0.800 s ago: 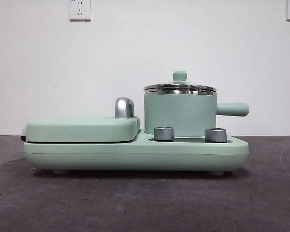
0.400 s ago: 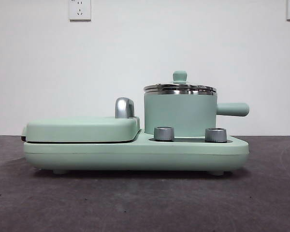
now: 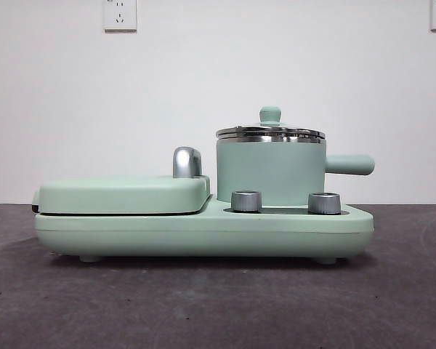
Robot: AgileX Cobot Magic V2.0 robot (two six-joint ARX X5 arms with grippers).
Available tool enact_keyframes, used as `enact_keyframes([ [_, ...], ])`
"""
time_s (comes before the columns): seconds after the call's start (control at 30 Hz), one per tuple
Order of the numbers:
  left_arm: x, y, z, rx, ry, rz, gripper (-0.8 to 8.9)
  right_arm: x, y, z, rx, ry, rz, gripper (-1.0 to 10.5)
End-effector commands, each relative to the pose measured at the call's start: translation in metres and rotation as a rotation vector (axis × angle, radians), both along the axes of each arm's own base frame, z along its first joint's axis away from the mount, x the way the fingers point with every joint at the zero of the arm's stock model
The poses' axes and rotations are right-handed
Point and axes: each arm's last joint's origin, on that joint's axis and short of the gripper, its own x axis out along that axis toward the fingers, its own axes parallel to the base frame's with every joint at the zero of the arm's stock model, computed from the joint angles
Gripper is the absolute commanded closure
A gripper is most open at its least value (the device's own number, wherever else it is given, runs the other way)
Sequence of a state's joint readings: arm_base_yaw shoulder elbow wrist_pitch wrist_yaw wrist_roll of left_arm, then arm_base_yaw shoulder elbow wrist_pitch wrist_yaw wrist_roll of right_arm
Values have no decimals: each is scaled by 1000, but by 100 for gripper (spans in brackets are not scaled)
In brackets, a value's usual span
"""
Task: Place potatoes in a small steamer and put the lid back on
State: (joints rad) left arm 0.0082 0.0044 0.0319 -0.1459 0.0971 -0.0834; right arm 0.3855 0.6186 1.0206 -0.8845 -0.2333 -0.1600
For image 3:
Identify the glass pot lid green knob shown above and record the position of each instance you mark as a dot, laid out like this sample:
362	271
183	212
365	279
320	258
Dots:
271	114

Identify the mint green griddle lid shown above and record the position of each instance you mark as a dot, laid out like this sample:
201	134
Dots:
123	194

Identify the silver control knob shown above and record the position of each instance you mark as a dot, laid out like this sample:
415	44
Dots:
324	203
246	201

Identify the mint green breakfast machine base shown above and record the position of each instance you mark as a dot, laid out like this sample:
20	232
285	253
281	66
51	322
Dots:
203	236

